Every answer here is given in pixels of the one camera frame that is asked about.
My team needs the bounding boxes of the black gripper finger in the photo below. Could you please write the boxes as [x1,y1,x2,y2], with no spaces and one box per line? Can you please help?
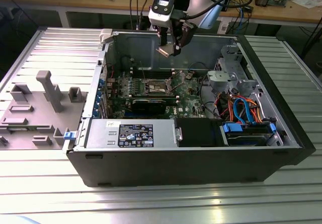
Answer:
[157,26,169,47]
[173,19,199,57]

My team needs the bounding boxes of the silver CPU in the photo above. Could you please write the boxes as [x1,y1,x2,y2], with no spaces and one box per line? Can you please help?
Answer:
[155,44,177,58]

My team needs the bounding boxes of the metal socket cover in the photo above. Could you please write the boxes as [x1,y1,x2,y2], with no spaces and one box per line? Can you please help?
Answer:
[165,71,183,96]

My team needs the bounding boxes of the CPU socket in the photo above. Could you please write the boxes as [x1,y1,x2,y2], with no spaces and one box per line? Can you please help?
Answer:
[143,79,169,96]

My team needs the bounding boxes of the grey metal drive cage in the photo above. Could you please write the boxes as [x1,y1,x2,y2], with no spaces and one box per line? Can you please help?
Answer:
[206,44,260,95]

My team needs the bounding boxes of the pale grey case latch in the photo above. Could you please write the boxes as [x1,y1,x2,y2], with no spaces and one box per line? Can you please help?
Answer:
[99,29,113,44]

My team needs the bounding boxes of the green motherboard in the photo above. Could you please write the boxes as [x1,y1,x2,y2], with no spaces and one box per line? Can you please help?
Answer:
[105,67,211,120]

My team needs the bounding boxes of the black graphics card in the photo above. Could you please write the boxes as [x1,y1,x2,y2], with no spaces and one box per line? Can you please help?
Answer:
[130,97,169,116]

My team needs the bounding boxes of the black plastic shroud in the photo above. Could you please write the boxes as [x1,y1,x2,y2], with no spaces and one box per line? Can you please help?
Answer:
[175,119,224,148]

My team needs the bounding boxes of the grey power supply unit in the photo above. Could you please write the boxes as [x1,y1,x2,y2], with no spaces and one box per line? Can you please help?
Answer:
[85,119,177,150]

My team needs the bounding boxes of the hard disk in blue carrier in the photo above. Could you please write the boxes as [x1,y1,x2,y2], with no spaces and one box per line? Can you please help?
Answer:
[219,122,277,147]

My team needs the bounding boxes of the white paper sheet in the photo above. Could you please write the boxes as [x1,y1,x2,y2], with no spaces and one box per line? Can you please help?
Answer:
[291,0,322,10]

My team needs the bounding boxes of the open PC case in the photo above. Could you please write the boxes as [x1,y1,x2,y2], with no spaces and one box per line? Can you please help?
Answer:
[65,29,316,188]

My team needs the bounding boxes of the blue plastic case latch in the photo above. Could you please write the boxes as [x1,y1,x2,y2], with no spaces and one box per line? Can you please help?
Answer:
[63,130,78,141]

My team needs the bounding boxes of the grey parts rack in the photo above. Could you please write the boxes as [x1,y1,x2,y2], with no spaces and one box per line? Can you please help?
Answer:
[0,70,88,151]

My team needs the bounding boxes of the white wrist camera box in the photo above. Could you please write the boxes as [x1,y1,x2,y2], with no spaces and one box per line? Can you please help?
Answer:
[147,0,176,28]

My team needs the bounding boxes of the black hanging cable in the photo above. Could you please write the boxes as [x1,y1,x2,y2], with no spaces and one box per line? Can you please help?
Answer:
[128,0,138,31]

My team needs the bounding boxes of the blue hanging cable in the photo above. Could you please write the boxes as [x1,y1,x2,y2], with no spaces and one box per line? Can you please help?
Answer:
[238,6,250,31]

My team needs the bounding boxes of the blue data wire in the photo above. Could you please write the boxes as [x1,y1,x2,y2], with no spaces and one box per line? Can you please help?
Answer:
[232,96,256,125]

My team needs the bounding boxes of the orange wire bundle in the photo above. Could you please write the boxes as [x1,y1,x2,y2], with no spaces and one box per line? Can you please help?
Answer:
[217,93,266,124]

